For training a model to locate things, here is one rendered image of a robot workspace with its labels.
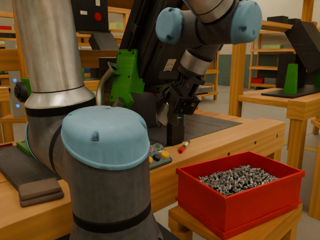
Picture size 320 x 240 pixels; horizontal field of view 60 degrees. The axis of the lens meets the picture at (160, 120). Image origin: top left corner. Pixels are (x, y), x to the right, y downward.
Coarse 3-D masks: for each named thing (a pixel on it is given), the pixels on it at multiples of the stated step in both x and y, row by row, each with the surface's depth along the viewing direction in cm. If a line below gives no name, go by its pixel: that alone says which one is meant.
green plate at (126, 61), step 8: (120, 56) 109; (128, 56) 105; (136, 56) 103; (120, 64) 108; (128, 64) 105; (136, 64) 105; (120, 72) 108; (128, 72) 104; (136, 72) 106; (120, 80) 107; (128, 80) 104; (136, 80) 106; (112, 88) 111; (120, 88) 107; (128, 88) 103; (136, 88) 107; (112, 96) 110; (120, 96) 106
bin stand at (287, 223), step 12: (300, 204) 86; (180, 216) 80; (288, 216) 80; (300, 216) 88; (180, 228) 82; (192, 228) 76; (204, 228) 74; (252, 228) 74; (264, 228) 74; (276, 228) 75; (288, 228) 82
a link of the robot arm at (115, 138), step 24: (72, 120) 36; (96, 120) 37; (120, 120) 37; (144, 120) 40; (72, 144) 34; (96, 144) 33; (120, 144) 34; (144, 144) 37; (72, 168) 35; (96, 168) 34; (120, 168) 34; (144, 168) 38; (72, 192) 37; (96, 192) 35; (120, 192) 35; (144, 192) 38; (96, 216) 36; (120, 216) 36
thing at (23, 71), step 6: (12, 6) 113; (18, 36) 113; (18, 42) 115; (18, 48) 116; (18, 54) 117; (24, 60) 113; (24, 66) 114; (24, 72) 115; (198, 96) 191; (24, 108) 122
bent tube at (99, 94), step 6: (114, 66) 109; (108, 72) 108; (114, 72) 106; (102, 78) 110; (108, 78) 109; (102, 84) 111; (96, 90) 113; (102, 90) 112; (96, 96) 112; (102, 96) 113; (96, 102) 112; (102, 102) 112
